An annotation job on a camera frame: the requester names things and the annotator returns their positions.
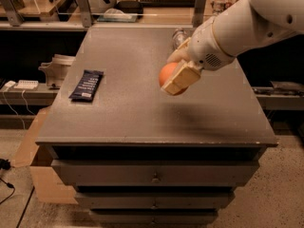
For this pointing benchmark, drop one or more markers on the white power strip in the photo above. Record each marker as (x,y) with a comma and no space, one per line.
(26,84)

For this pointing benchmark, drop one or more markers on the cardboard box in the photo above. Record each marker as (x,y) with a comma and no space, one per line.
(48,186)

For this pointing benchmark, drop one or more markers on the clear plastic water bottle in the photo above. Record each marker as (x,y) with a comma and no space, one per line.
(179,38)

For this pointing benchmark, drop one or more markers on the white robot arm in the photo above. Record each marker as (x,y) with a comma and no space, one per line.
(218,41)

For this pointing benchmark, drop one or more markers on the metal shelf rail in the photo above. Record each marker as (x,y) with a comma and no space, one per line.
(83,14)

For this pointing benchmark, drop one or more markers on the black bag on shelf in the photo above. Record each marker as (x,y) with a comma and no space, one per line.
(130,6)

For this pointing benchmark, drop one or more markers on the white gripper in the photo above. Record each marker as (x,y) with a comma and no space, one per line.
(206,47)

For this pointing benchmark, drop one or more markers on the blue rxbar blueberry wrapper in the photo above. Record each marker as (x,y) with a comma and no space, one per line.
(86,88)

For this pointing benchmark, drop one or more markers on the grey drawer cabinet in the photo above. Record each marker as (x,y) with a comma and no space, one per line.
(137,155)

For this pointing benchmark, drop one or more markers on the orange fruit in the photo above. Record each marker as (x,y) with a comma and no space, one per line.
(167,73)

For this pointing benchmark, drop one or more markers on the beige plastic part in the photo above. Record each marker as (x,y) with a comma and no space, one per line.
(56,70)

